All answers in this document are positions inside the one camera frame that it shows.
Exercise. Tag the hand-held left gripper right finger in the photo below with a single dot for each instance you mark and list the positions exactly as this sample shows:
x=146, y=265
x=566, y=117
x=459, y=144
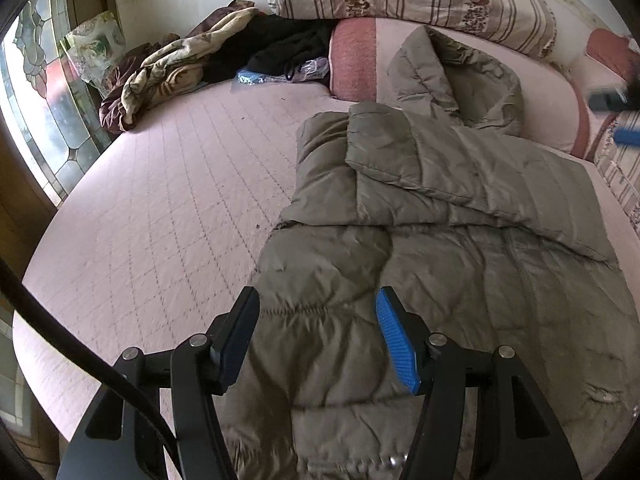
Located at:
x=397, y=345

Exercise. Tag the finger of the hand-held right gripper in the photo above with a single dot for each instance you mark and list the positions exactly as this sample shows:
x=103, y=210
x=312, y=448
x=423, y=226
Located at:
x=607, y=99
x=627, y=137

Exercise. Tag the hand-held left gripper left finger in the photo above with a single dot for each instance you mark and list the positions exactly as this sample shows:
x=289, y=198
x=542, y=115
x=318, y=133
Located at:
x=240, y=340

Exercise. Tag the olive puffer jacket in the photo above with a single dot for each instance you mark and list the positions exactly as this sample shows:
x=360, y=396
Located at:
x=450, y=260

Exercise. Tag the black clothes pile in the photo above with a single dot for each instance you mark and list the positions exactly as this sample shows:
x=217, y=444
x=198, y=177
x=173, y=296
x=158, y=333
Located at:
x=290, y=40

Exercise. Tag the striped floral bedding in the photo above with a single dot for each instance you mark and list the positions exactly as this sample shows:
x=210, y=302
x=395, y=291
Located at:
x=620, y=175

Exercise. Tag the pink white padded headboard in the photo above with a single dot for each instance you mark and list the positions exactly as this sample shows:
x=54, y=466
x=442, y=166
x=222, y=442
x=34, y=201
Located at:
x=607, y=50

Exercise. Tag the pink quilted bed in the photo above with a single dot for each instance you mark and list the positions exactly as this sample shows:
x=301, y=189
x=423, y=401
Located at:
x=150, y=200

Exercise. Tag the pink red bolster cushion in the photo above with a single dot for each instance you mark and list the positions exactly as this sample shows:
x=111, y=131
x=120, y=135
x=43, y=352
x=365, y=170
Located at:
x=360, y=60

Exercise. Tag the brown beige patterned blanket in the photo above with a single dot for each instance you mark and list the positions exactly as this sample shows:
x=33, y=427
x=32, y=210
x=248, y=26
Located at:
x=165, y=70

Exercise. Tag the clear plastic bag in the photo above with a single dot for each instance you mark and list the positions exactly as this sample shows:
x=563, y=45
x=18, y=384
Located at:
x=312, y=67

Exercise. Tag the stained glass window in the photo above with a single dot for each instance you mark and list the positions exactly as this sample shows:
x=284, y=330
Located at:
x=45, y=110

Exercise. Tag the floral plastic bag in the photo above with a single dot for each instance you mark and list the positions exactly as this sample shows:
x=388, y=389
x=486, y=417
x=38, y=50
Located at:
x=95, y=45

